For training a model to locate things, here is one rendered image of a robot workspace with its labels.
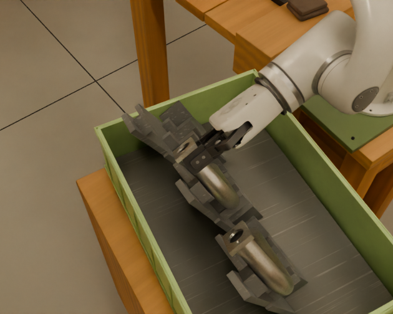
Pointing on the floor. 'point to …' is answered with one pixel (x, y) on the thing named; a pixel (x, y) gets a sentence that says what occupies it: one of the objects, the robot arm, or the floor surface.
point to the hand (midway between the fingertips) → (196, 156)
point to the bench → (155, 82)
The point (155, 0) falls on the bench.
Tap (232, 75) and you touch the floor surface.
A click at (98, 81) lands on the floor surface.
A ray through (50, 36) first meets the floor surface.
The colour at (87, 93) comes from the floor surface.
